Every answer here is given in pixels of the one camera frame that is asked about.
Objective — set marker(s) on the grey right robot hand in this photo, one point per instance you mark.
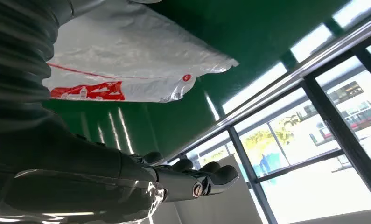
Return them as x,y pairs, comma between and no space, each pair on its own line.
64,185

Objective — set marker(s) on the black window frame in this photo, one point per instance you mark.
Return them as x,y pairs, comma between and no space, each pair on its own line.
343,133

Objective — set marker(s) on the green conveyor belt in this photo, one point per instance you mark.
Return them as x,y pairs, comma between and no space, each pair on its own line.
250,31

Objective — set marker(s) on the silver conveyor frame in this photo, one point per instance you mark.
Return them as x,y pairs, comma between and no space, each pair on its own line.
296,72

